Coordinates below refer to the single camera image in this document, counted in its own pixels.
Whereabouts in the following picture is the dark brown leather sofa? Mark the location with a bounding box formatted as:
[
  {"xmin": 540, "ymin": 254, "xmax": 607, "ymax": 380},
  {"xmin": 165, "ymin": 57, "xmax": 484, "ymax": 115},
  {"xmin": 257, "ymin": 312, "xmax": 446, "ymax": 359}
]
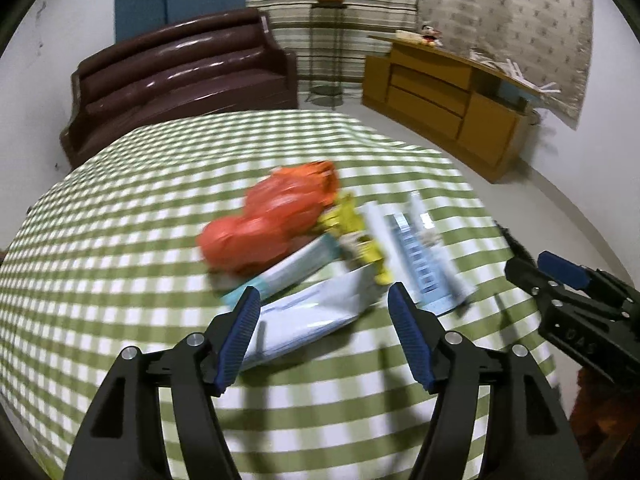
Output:
[{"xmin": 60, "ymin": 8, "xmax": 298, "ymax": 168}]

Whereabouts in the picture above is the striped curtain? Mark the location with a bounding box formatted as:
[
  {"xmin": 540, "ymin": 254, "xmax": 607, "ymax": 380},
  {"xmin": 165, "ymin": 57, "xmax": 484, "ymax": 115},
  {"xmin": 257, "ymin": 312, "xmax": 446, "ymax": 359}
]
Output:
[{"xmin": 246, "ymin": 0, "xmax": 418, "ymax": 93}]

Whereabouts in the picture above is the red plastic bag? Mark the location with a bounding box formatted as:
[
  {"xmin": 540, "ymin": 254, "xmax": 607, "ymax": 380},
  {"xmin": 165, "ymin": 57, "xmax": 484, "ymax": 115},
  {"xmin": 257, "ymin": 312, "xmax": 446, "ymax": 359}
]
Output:
[{"xmin": 196, "ymin": 160, "xmax": 338, "ymax": 275}]

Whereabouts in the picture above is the small toy figurine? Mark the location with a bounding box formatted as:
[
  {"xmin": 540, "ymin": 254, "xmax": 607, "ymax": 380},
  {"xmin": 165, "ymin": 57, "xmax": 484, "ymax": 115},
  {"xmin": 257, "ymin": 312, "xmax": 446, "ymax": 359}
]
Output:
[{"xmin": 421, "ymin": 23, "xmax": 442, "ymax": 48}]

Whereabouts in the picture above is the white milk powder pouch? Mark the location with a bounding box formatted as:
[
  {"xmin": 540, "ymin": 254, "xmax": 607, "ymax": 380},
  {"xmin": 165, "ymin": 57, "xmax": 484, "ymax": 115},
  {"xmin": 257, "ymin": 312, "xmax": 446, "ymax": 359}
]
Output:
[{"xmin": 241, "ymin": 264, "xmax": 382, "ymax": 370}]

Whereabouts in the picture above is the patterned beige wall cloth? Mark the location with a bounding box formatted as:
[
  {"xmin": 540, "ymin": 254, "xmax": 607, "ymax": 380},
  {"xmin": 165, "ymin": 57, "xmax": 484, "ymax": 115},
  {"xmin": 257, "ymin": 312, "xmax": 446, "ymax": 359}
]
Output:
[{"xmin": 418, "ymin": 0, "xmax": 593, "ymax": 122}]

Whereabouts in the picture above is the white flat sachet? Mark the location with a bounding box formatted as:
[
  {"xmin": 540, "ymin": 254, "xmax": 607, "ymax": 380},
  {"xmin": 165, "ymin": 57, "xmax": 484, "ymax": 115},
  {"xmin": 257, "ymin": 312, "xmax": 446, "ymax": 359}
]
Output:
[{"xmin": 359, "ymin": 200, "xmax": 418, "ymax": 300}]

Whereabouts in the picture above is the white router with antennas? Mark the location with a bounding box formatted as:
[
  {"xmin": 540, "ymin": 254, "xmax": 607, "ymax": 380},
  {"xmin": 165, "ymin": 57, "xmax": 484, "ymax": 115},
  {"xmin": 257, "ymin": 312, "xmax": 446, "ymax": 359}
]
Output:
[{"xmin": 470, "ymin": 49, "xmax": 562, "ymax": 94}]

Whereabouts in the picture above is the light blue tube box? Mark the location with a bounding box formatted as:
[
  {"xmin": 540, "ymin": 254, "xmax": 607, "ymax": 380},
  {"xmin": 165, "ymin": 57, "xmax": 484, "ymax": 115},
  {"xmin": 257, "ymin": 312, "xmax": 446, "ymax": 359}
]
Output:
[{"xmin": 385, "ymin": 212, "xmax": 456, "ymax": 316}]

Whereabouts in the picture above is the wooden sideboard cabinet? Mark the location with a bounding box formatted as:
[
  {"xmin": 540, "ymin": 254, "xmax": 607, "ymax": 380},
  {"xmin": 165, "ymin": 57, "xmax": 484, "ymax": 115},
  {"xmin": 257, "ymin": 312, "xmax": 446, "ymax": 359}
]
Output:
[{"xmin": 361, "ymin": 38, "xmax": 544, "ymax": 183}]

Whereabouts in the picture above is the black metal plant stand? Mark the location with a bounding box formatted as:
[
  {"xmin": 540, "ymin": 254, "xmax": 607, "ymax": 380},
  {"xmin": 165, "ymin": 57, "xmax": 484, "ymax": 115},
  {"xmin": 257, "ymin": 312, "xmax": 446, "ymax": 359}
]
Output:
[{"xmin": 306, "ymin": 2, "xmax": 348, "ymax": 110}]

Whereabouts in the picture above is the yellow crumpled wrapper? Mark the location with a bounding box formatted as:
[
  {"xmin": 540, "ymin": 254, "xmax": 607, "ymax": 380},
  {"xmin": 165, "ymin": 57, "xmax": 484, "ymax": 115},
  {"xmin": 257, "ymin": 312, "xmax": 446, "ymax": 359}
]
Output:
[{"xmin": 317, "ymin": 193, "xmax": 392, "ymax": 286}]

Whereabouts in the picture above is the teal white tube box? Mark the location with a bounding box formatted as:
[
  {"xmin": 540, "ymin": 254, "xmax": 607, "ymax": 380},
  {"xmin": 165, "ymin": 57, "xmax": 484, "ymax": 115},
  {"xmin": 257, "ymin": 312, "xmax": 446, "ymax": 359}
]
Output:
[{"xmin": 221, "ymin": 233, "xmax": 340, "ymax": 307}]

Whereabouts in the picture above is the green white checkered tablecloth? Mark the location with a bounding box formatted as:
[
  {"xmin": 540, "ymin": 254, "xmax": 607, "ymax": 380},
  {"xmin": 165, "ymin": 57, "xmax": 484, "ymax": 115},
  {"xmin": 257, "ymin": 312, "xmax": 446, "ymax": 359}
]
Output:
[{"xmin": 1, "ymin": 110, "xmax": 554, "ymax": 479}]

